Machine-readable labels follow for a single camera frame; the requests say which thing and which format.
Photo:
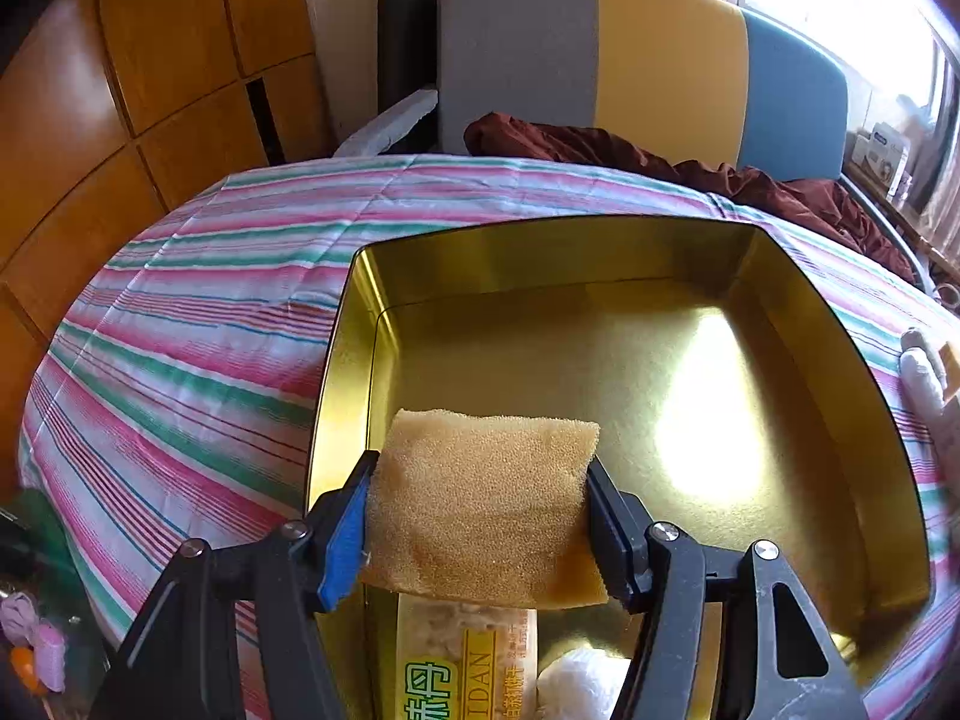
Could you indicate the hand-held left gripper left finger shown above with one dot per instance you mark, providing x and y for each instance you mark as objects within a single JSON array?
[{"x": 341, "y": 540}]

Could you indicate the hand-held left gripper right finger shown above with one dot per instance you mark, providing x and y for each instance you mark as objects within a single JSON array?
[{"x": 600, "y": 521}]

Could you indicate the tan rectangular sponge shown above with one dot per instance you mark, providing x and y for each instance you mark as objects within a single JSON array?
[{"x": 480, "y": 495}]

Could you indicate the gold-lined tin box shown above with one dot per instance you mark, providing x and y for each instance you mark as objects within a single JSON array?
[{"x": 600, "y": 360}]

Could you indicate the clear rice cracker snack packet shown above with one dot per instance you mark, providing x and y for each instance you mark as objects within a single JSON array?
[{"x": 457, "y": 660}]

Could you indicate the small tan sponge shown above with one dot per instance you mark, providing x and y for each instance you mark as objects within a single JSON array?
[{"x": 951, "y": 371}]

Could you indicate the person's right hand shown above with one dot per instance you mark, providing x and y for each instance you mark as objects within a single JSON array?
[{"x": 922, "y": 390}]

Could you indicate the striped bedsheet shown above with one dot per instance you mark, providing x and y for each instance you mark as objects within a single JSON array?
[{"x": 225, "y": 315}]

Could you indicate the pink plastic toy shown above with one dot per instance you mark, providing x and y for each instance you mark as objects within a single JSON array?
[{"x": 41, "y": 645}]

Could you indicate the maroon crumpled cloth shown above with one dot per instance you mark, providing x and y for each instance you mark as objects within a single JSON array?
[{"x": 600, "y": 150}]

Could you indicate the wooden side table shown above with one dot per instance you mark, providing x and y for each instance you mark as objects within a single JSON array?
[{"x": 934, "y": 232}]

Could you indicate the white cardboard box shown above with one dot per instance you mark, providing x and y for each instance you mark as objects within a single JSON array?
[{"x": 879, "y": 151}]

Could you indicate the grey yellow blue headboard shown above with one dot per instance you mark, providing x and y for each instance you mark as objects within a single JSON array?
[{"x": 660, "y": 52}]

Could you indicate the black rolled mat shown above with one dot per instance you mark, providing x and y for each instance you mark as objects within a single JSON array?
[{"x": 405, "y": 30}]

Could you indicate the wooden wardrobe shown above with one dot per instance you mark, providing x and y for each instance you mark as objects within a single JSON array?
[{"x": 150, "y": 52}]

